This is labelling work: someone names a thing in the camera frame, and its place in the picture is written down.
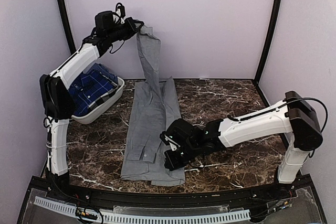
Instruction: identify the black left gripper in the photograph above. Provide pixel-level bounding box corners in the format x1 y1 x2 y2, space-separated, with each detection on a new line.
108 16 144 42

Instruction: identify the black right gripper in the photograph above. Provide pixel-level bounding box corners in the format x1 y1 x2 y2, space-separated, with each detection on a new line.
163 141 200 172

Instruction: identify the grey long sleeve shirt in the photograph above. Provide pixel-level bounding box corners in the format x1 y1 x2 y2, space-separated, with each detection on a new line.
121 26 185 187

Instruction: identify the white laundry basket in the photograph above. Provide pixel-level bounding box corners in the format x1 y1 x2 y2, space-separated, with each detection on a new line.
71 77 125 124

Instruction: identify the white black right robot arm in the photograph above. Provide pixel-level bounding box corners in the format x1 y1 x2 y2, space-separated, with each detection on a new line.
160 91 325 200

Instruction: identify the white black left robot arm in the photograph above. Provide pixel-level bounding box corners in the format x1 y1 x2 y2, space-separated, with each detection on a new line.
39 17 144 177

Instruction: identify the blue small-check shirt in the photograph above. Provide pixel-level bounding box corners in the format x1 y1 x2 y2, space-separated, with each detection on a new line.
83 63 118 84

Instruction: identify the blue plaid shirt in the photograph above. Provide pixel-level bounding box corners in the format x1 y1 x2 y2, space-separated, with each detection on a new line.
68 69 118 117

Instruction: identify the black white checked shirt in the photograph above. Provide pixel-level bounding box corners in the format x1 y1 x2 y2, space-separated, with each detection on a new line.
88 89 118 111

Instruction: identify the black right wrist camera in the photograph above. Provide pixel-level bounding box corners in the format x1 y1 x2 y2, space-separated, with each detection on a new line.
160 119 202 151

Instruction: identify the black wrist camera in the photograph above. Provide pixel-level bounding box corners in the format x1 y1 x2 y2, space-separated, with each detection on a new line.
95 3 125 31
160 119 202 151

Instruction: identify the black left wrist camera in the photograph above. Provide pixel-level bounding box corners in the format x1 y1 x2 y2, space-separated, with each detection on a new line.
95 3 125 31

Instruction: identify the black left frame post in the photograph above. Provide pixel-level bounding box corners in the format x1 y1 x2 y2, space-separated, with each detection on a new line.
57 0 76 56

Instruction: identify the black frame post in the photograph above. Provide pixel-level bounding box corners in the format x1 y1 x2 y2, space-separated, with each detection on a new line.
254 0 281 85
57 0 76 56

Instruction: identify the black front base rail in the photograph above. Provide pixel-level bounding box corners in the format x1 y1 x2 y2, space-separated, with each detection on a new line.
31 175 313 210

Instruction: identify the white slotted cable duct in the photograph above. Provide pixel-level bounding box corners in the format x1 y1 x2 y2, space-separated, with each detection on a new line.
34 196 250 224

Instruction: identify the black right frame post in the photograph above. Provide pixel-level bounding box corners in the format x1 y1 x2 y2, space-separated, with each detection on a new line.
254 0 281 85

